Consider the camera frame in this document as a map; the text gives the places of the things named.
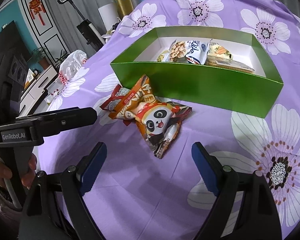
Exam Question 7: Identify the dark yellow candy packet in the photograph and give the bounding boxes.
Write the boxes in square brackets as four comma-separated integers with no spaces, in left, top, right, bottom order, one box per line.
[157,50,170,62]

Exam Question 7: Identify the green cardboard box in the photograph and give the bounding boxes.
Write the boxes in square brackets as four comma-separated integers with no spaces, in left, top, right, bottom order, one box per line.
[111,26,283,118]

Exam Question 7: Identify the white tv cabinet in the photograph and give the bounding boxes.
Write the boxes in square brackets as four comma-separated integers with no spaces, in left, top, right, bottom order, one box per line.
[19,65,57,116]

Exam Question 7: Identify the black white stick vacuum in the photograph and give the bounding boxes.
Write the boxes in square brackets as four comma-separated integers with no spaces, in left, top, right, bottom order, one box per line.
[57,0,106,51]

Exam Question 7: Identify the black television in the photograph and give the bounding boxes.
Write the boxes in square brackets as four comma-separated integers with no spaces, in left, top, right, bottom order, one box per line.
[0,19,32,81]

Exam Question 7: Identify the cream corn yam packet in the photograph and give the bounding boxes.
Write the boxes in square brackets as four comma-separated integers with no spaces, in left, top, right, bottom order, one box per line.
[207,41,233,60]

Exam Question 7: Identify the white board panel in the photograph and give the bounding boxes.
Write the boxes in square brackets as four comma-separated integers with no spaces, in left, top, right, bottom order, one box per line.
[98,3,121,31]

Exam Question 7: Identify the red silver snack packet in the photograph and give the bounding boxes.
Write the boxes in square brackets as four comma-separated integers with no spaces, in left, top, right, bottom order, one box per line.
[99,84,130,126]

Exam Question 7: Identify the white red plastic bag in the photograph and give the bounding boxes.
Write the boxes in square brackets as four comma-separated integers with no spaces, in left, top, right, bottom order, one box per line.
[58,50,88,85]

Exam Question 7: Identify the beige biscuit pack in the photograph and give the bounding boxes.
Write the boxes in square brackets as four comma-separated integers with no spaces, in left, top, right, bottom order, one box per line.
[205,55,255,73]

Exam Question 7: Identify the white blue puff packet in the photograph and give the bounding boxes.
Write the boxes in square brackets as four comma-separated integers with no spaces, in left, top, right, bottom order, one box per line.
[167,39,213,66]

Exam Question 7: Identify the red chinese knot ornament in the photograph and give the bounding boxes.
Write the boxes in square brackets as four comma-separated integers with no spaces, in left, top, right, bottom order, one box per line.
[29,0,46,26]

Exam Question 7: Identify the orange panda seed packet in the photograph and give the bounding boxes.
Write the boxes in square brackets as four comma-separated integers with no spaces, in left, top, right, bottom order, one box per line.
[109,75,192,159]

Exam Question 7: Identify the potted green plant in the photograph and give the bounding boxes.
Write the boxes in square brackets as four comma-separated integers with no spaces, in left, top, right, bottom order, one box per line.
[31,46,50,70]

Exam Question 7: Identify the purple floral tablecloth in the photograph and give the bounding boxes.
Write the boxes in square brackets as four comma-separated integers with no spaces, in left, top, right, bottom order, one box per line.
[38,0,300,239]

